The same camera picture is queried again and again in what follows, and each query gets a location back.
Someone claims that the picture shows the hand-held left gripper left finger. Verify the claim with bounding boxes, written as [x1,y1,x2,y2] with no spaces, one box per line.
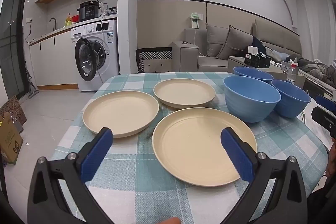
[27,127,116,224]

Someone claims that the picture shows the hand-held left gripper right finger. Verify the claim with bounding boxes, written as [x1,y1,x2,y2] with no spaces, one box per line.
[220,127,308,224]

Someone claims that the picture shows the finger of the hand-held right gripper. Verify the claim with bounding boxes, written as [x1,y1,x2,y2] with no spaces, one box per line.
[311,106,336,138]
[316,94,336,109]

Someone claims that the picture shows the blue bowl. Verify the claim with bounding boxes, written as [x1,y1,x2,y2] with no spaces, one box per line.
[223,75,281,123]
[271,79,312,119]
[233,67,274,84]

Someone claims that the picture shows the cream round plate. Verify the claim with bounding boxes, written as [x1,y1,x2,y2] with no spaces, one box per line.
[152,108,258,186]
[82,91,160,138]
[153,79,216,109]

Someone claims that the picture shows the white side table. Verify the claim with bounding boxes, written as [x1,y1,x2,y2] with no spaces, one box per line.
[299,101,336,151]

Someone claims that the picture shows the bed with grey quilt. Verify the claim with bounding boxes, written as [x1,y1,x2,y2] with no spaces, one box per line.
[252,38,336,98]

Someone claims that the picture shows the teal checked tablecloth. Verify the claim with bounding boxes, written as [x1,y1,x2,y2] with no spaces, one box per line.
[50,72,330,224]

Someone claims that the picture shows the plastic bottle with red cap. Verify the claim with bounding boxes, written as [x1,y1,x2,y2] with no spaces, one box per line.
[287,63,300,83]

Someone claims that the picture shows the grey bedside cabinet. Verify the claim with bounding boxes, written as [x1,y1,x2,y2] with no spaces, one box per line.
[228,55,307,90]

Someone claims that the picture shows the black open box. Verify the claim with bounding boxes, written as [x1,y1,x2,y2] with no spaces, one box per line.
[245,53,271,69]

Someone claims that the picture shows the beige padded headboard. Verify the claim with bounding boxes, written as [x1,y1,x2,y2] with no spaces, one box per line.
[252,19,302,56]

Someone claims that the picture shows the yellow cardboard box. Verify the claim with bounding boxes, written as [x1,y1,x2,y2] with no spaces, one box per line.
[0,112,24,165]

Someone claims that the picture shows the dark jacket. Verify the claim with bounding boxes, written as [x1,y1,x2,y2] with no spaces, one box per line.
[249,36,267,52]

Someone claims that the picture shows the grey stick vacuum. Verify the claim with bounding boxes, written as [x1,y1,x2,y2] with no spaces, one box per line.
[25,61,40,98]

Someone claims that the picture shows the brown patterned box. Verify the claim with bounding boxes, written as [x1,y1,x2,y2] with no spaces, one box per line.
[0,96,27,132]

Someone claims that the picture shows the white washing machine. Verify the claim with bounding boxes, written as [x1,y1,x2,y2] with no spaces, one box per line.
[70,19,119,92]

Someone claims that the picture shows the white kitchen counter cabinets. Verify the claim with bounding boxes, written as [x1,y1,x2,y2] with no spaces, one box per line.
[28,18,117,86]

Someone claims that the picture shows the black chair with patterned cushion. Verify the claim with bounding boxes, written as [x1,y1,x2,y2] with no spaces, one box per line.
[135,47,173,74]

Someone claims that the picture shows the grey pillow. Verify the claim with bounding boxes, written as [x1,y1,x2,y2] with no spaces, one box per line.
[205,23,231,56]
[217,25,254,60]

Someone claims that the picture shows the dark glass door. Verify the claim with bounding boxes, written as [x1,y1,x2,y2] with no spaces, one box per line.
[0,0,30,98]

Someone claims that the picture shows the black pressure cooker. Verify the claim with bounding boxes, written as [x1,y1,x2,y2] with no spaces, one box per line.
[79,1,100,22]

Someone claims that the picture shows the white wall charger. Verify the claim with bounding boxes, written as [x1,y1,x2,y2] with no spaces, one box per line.
[189,12,204,29]

